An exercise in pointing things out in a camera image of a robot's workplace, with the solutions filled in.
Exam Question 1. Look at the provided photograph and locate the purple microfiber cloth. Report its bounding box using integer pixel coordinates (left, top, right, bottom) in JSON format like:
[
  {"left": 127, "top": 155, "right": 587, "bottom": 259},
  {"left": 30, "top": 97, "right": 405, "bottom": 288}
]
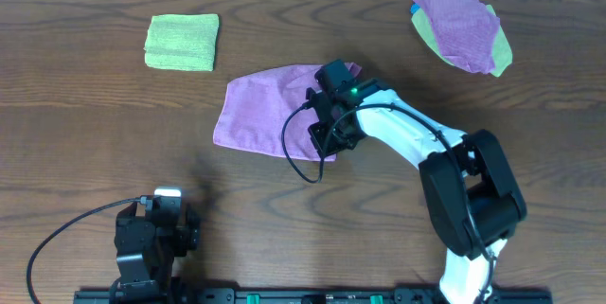
[{"left": 212, "top": 62, "right": 364, "bottom": 163}]

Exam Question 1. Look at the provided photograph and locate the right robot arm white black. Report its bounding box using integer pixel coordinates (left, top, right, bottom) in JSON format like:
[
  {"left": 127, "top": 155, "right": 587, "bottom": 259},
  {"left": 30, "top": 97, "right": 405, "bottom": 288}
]
[{"left": 303, "top": 80, "right": 527, "bottom": 303}]

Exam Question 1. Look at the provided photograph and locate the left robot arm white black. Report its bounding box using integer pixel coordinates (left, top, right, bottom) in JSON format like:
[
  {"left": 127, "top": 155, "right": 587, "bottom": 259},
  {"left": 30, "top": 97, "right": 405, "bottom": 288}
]
[{"left": 109, "top": 200, "right": 201, "bottom": 303}]

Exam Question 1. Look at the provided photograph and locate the blue cloth under pile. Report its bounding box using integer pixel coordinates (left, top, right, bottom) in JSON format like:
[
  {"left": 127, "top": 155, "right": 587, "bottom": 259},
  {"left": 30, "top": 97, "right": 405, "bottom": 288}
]
[{"left": 410, "top": 4, "right": 420, "bottom": 14}]

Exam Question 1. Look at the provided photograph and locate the crumpled purple cloth on pile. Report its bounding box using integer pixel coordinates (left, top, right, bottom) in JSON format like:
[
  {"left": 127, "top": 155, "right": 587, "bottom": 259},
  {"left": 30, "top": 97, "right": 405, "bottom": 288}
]
[{"left": 412, "top": 0, "right": 500, "bottom": 74}]

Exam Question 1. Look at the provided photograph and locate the folded green cloth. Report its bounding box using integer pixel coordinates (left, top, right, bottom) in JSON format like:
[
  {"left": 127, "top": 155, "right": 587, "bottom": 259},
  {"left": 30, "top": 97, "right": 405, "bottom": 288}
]
[{"left": 144, "top": 14, "right": 220, "bottom": 72}]

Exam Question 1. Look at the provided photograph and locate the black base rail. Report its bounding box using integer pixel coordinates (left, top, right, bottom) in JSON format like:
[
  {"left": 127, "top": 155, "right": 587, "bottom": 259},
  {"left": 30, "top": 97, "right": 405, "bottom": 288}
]
[{"left": 73, "top": 287, "right": 553, "bottom": 304}]

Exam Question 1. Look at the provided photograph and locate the right black camera cable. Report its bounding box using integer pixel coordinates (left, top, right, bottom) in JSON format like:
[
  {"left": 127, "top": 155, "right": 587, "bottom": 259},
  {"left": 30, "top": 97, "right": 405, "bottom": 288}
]
[{"left": 280, "top": 100, "right": 496, "bottom": 304}]

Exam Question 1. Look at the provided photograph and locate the black camera cable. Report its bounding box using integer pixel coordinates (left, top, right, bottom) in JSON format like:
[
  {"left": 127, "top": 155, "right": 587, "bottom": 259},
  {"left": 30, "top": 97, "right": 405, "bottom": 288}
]
[
  {"left": 280, "top": 100, "right": 496, "bottom": 304},
  {"left": 26, "top": 196, "right": 149, "bottom": 304}
]

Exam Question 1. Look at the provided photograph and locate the left black camera cable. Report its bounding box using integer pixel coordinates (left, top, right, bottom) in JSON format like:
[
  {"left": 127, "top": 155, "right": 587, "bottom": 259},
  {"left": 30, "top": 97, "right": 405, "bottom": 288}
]
[{"left": 26, "top": 196, "right": 149, "bottom": 304}]

